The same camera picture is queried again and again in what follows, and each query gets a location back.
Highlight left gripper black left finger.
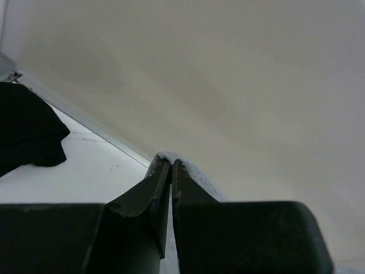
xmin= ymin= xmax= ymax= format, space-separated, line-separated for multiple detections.
xmin=85 ymin=159 xmax=171 ymax=273

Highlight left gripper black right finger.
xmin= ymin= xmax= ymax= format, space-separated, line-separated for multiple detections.
xmin=172 ymin=160 xmax=334 ymax=273

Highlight folded black tank tops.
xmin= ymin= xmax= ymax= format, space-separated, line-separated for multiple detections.
xmin=1 ymin=82 xmax=70 ymax=176

